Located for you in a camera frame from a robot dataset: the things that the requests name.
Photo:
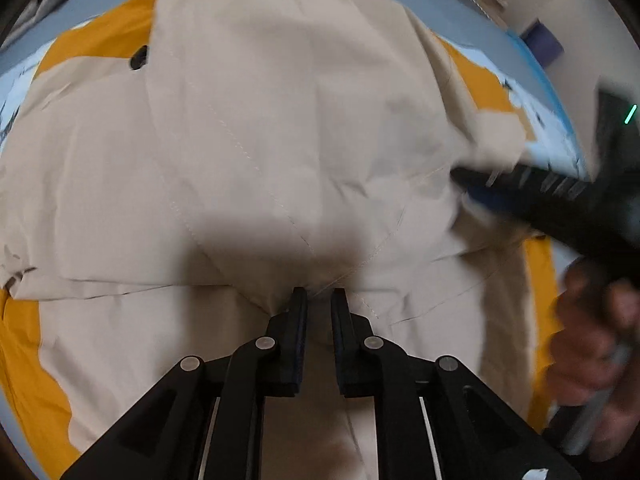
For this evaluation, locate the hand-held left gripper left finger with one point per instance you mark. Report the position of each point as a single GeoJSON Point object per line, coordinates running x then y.
{"type": "Point", "coordinates": [299, 325]}

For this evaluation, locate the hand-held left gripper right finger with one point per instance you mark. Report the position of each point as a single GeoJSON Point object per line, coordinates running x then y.
{"type": "Point", "coordinates": [341, 330]}

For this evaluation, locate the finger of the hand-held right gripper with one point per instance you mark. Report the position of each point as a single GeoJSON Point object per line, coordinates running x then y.
{"type": "Point", "coordinates": [525, 185]}

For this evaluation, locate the beige and yellow hooded jacket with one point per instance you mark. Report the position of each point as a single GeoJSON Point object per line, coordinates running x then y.
{"type": "Point", "coordinates": [250, 110]}

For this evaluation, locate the person's right hand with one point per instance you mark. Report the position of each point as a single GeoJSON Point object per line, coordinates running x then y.
{"type": "Point", "coordinates": [580, 360]}

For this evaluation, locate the purple box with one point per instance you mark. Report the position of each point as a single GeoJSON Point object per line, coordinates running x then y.
{"type": "Point", "coordinates": [545, 42]}

